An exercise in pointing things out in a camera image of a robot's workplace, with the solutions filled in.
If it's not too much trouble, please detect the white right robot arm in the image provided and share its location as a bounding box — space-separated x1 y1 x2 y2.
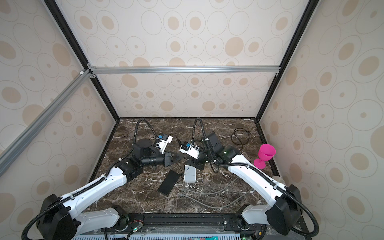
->
180 118 320 237

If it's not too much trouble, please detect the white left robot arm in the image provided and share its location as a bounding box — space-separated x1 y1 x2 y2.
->
21 119 181 240

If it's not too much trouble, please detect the pink plastic goblet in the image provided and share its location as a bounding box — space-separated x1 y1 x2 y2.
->
254 144 276 169

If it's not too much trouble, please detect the silver horizontal aluminium bar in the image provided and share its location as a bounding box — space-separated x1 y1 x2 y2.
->
91 66 280 74

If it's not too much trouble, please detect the silver diagonal aluminium bar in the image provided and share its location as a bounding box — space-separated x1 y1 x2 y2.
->
1 70 91 175

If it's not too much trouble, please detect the black coiled cable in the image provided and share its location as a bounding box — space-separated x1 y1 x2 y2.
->
230 128 251 151

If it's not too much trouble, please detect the grey cable on table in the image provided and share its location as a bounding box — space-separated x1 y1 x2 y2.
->
178 176 256 210

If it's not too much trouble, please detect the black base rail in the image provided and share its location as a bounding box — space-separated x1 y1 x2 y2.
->
119 213 250 231

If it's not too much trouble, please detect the black vertical frame post left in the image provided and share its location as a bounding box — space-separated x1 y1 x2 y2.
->
44 0 120 122

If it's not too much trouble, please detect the black vertical frame post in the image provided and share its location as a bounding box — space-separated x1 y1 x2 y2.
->
255 0 320 123
44 0 120 122

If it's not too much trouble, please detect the black vertical frame post right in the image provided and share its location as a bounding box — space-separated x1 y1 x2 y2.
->
255 0 320 123

